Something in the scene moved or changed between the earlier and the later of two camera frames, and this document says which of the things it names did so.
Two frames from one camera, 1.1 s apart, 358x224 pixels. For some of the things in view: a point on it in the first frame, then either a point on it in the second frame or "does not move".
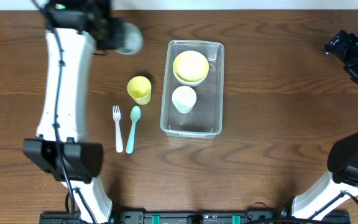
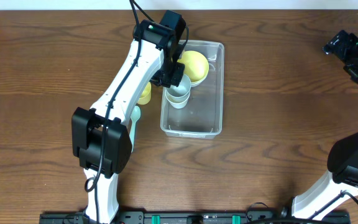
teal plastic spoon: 135,114 does not move
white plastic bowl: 203,79 does not move
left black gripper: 101,23 to 169,76
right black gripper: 339,45 does not move
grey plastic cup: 133,39 to 178,96
